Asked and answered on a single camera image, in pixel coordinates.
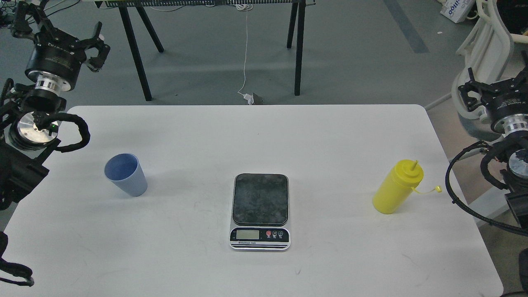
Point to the white office chair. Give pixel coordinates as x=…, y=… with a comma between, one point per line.
x=500, y=30

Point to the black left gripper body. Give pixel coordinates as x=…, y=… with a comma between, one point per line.
x=61, y=56

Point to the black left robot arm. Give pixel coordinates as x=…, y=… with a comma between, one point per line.
x=33, y=121

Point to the blue ribbed plastic cup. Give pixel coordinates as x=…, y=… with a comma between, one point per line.
x=125, y=172

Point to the white power adapter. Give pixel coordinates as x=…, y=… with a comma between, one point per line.
x=253, y=99

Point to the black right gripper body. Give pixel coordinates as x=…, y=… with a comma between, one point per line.
x=506, y=105

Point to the yellow squeeze bottle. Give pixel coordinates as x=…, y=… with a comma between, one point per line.
x=402, y=180

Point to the white printed box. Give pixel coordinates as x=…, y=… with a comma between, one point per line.
x=458, y=10

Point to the black trestle table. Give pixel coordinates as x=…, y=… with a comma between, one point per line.
x=209, y=40

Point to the digital kitchen scale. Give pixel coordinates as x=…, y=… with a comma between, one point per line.
x=260, y=213

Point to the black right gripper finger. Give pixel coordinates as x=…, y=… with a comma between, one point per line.
x=521, y=77
x=471, y=91

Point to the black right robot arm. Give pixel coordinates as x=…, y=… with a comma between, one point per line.
x=504, y=163

